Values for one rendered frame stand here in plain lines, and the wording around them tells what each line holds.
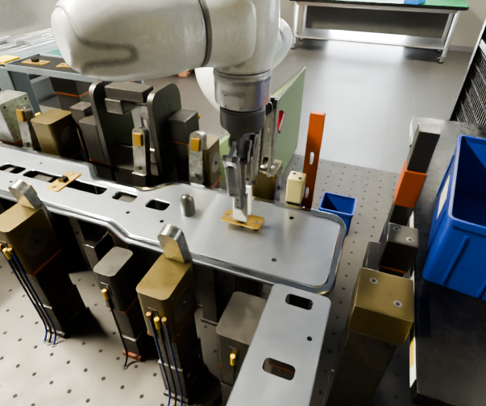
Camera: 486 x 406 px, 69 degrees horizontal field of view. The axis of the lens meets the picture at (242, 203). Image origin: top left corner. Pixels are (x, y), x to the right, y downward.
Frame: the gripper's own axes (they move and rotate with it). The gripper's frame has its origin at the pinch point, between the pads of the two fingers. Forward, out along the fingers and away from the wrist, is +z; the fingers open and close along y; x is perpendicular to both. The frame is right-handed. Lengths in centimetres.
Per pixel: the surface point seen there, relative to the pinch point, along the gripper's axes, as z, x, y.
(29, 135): 3, -69, -12
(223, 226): 5.9, -3.5, 1.7
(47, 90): 87, -302, -219
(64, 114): -2, -60, -18
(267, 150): -4.4, 0.3, -14.5
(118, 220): 5.9, -25.2, 7.6
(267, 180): 2.6, 1.1, -13.0
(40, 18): 23, -302, -238
